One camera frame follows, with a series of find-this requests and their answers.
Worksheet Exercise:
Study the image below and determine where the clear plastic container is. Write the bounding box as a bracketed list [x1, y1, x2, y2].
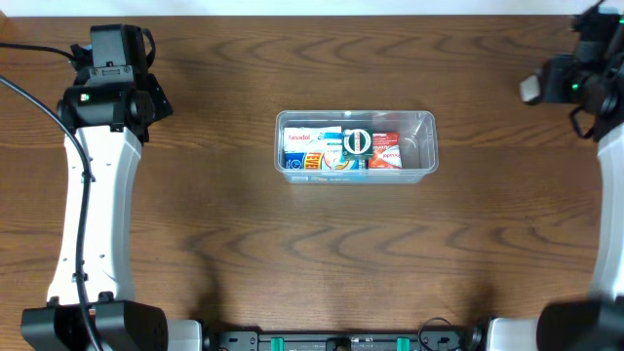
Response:
[275, 110, 439, 184]

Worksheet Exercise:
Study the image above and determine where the black mounting rail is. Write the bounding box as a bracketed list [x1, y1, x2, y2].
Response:
[203, 327, 486, 351]

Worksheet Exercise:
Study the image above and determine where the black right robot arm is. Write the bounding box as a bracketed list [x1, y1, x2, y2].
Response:
[465, 4, 623, 351]

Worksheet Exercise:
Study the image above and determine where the white Panadol caplets box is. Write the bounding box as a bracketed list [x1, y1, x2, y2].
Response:
[283, 126, 342, 153]

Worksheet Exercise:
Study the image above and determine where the red medicine box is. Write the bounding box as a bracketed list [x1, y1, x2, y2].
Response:
[369, 133, 403, 169]

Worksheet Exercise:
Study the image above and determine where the green Zam-Buk box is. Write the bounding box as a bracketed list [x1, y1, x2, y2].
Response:
[342, 129, 373, 161]

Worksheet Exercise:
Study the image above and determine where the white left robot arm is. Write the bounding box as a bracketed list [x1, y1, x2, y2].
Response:
[20, 24, 203, 350]

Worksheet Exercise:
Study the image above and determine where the blue fever patch box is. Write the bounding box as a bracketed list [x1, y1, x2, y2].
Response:
[284, 145, 368, 172]

